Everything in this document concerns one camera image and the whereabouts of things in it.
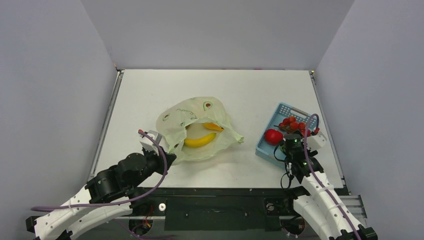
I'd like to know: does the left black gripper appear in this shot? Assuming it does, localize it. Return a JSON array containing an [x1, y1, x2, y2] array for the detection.
[[129, 145, 178, 190]]

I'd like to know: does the red fake apple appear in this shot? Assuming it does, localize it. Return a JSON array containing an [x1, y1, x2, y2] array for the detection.
[[263, 128, 284, 146]]

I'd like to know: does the pale green plastic bag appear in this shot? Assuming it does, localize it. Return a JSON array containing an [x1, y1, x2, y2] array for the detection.
[[155, 96, 244, 164]]

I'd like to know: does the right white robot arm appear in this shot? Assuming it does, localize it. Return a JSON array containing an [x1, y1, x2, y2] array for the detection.
[[280, 132, 378, 240]]

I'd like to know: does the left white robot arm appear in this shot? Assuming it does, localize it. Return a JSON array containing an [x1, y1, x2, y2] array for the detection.
[[25, 150, 177, 240]]

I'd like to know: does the red fake grape bunch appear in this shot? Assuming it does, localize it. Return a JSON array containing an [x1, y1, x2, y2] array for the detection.
[[274, 116, 313, 137]]

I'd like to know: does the yellow fake banana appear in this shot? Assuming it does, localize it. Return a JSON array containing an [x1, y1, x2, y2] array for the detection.
[[184, 132, 217, 148]]

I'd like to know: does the blue plastic basket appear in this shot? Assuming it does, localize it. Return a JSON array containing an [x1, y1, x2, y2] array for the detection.
[[255, 102, 311, 169]]

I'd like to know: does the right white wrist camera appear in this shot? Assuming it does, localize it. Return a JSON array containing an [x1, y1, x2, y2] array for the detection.
[[306, 131, 328, 152]]

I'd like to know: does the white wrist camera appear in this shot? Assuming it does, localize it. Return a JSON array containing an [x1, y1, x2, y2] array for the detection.
[[306, 131, 328, 152], [138, 129, 163, 156]]

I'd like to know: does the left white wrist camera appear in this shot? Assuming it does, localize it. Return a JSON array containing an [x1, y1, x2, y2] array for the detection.
[[138, 129, 163, 156]]

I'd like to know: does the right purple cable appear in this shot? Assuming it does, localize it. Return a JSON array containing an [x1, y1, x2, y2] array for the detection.
[[303, 113, 364, 240]]

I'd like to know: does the purple cable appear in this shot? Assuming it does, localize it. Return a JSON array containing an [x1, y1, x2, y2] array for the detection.
[[303, 113, 364, 240], [30, 129, 169, 213]]

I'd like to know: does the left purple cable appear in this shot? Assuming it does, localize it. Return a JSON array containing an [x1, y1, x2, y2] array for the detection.
[[30, 129, 169, 213]]

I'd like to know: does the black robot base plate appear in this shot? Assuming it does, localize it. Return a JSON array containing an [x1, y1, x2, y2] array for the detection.
[[126, 186, 307, 235]]

